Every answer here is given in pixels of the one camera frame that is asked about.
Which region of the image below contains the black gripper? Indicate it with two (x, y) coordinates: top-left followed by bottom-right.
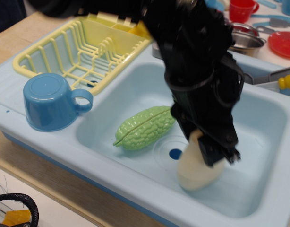
(156, 14), (243, 167)

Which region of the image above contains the cream toy detergent bottle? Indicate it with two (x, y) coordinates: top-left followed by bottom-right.
(177, 129), (225, 192)

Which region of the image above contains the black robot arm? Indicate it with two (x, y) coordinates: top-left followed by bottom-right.
(30, 0), (244, 166)

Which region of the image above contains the light blue toy sink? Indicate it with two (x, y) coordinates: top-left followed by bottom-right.
(0, 11), (290, 227)

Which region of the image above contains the yellow plastic drying rack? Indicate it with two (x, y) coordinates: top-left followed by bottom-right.
(12, 14), (152, 95)

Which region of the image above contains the green toy bitter gourd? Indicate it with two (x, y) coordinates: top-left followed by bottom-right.
(113, 106), (176, 151)

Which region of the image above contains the grey toy faucet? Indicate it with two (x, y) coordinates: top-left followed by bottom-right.
(152, 42), (162, 59)

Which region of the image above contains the stainless steel pot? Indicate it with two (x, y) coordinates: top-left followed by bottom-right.
(227, 22), (267, 57)

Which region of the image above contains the yellow dish brush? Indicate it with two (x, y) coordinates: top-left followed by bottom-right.
(128, 21), (150, 37)

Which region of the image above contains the red plastic plate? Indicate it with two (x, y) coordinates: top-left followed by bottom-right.
(267, 31), (290, 59)

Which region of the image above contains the red plastic teacup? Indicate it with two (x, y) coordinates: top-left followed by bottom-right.
(229, 0), (260, 23)

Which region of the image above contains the blue plastic dish at back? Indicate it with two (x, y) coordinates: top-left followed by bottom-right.
(205, 0), (225, 13)

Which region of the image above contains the grey toy slotted spatula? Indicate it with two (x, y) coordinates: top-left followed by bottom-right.
(256, 18), (290, 34)

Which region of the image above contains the blue plastic utensil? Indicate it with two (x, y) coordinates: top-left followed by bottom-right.
(250, 14), (290, 27)

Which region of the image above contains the blue plastic cup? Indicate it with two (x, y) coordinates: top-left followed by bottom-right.
(281, 0), (290, 16)
(23, 73), (94, 132)

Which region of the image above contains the blue plastic cup at back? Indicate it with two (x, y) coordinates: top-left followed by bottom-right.
(281, 0), (290, 16)

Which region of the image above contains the yellow tape piece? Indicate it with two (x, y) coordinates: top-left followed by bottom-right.
(2, 210), (31, 227)

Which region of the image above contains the yellow handled utensil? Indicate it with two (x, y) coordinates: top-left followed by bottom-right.
(278, 74), (290, 89)

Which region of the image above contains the black braided cable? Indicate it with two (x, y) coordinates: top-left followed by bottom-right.
(0, 193), (39, 227)

